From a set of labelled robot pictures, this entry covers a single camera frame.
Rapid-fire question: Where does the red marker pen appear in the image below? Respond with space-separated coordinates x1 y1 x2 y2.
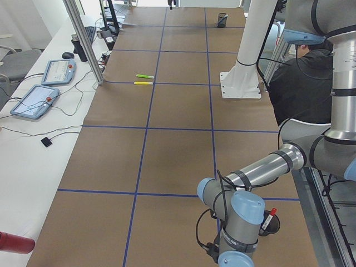
261 208 277 230

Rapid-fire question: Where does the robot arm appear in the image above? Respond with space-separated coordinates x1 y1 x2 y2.
197 1 355 266

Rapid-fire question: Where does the far black mesh cup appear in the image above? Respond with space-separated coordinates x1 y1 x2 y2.
217 13 228 28

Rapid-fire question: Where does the black mesh cup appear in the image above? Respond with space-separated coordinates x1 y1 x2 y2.
217 13 228 28
259 210 280 236

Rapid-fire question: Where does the green marker pen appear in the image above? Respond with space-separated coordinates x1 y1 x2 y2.
136 74 155 79

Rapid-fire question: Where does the black keyboard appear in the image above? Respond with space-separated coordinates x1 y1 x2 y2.
84 26 97 44

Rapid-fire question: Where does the yellow marker pen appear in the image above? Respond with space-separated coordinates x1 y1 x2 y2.
134 81 154 85

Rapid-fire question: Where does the black water bottle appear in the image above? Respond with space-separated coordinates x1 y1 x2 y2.
71 34 88 62

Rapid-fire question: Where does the black computer mouse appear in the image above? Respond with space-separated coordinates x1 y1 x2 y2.
62 52 75 59

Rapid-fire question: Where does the far blue teach pendant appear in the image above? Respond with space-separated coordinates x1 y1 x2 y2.
41 59 76 86

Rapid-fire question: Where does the blue teach pendant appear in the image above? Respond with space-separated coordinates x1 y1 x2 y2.
41 59 76 86
10 85 60 120

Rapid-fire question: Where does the person in black jacket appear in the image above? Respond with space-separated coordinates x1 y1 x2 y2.
268 40 333 125

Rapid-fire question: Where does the near blue teach pendant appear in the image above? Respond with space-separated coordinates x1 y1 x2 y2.
10 85 60 120

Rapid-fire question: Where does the white chair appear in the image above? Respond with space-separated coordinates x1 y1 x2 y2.
279 118 331 143

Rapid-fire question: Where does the small black sensor box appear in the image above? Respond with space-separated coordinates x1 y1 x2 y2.
41 137 52 147

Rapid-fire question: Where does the near black mesh cup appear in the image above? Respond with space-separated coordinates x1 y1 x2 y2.
259 210 280 236

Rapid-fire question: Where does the red bottle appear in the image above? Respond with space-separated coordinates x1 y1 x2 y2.
1 232 35 254

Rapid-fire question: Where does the aluminium frame post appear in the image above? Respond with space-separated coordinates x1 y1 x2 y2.
63 0 103 85

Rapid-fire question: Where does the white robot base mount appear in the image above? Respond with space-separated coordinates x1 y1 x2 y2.
220 0 277 99

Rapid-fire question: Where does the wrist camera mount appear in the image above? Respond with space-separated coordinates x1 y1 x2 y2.
206 235 220 264

